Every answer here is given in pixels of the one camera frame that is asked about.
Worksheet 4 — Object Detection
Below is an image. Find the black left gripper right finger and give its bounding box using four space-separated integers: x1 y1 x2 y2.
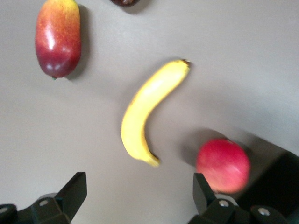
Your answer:
188 173 238 224

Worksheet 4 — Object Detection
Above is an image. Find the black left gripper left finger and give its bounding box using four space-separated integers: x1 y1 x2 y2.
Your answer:
30 172 87 224

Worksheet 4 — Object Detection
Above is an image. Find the red pomegranate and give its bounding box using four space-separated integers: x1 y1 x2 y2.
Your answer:
195 138 252 194

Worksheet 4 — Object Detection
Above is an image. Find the black plastic box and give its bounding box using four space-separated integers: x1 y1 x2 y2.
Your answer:
235 150 299 220

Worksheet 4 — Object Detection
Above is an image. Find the yellow banana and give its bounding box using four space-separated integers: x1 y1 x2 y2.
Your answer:
120 59 192 168

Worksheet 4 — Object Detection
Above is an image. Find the red yellow mango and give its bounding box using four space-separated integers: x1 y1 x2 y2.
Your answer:
35 0 82 80

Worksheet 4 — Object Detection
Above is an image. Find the dark purple mangosteen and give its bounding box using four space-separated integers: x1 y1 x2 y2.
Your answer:
109 0 141 7

